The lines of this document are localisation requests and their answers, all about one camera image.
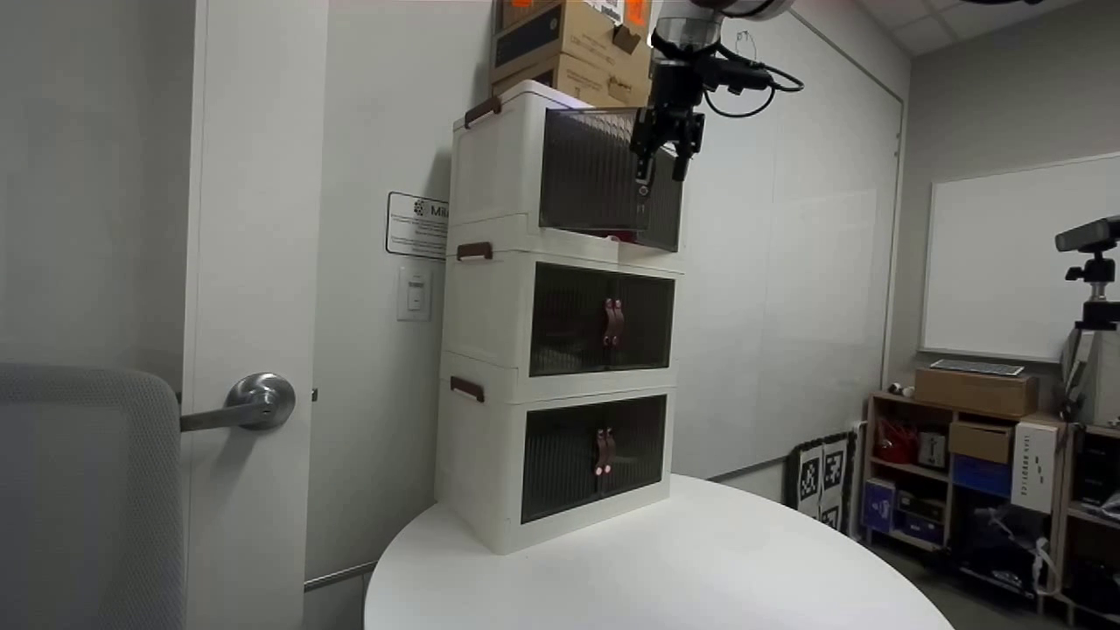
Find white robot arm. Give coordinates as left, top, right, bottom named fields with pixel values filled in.
left=630, top=0, right=806, bottom=194

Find black white fiducial marker board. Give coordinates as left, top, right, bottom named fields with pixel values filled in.
left=784, top=432, right=854, bottom=531

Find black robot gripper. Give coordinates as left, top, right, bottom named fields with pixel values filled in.
left=630, top=35, right=704, bottom=200

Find white three-tier storage cabinet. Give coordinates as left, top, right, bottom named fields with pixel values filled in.
left=433, top=80, right=683, bottom=553

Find silver door lever handle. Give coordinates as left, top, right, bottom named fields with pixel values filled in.
left=177, top=372, right=296, bottom=432

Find wooden shelf unit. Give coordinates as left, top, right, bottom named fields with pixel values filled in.
left=861, top=362, right=1120, bottom=628

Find wall whiteboard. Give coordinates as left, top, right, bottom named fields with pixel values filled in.
left=919, top=154, right=1120, bottom=364

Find white door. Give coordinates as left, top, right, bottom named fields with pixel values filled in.
left=183, top=0, right=330, bottom=630

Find cardboard box on cabinet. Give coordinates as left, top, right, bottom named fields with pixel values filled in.
left=490, top=0, right=650, bottom=110

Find cabinet door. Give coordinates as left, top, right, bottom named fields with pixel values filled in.
left=644, top=152, right=683, bottom=252
left=540, top=110, right=650, bottom=242

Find camera on tripod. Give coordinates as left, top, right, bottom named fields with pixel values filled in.
left=1052, top=218, right=1120, bottom=425

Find wall sign papers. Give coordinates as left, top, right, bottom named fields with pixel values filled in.
left=380, top=188, right=448, bottom=323

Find grey office chair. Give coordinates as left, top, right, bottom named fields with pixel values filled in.
left=0, top=364, right=183, bottom=630

